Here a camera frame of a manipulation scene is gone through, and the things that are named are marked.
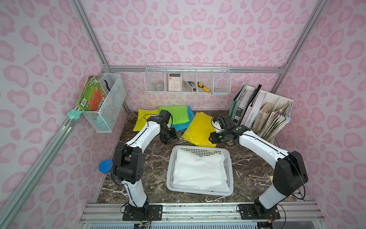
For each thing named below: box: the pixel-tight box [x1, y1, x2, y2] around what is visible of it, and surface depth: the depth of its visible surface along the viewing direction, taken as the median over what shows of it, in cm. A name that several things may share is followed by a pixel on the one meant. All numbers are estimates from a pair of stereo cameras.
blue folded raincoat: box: [171, 105, 195, 132], surface depth 109 cm
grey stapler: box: [182, 80, 197, 93], surface depth 99 cm
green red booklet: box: [77, 75, 108, 112], surface depth 73 cm
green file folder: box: [228, 81, 249, 119], surface depth 87 cm
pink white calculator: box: [168, 72, 182, 92], surface depth 97 cm
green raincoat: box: [158, 105, 190, 125], surface depth 118 cm
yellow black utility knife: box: [197, 82, 212, 93], surface depth 100 cm
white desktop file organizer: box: [237, 84, 295, 144], surface depth 92 cm
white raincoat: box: [172, 148, 231, 193], surface depth 84 cm
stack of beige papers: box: [251, 100, 293, 144], surface depth 92 cm
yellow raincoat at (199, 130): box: [181, 112, 217, 148], surface depth 103 cm
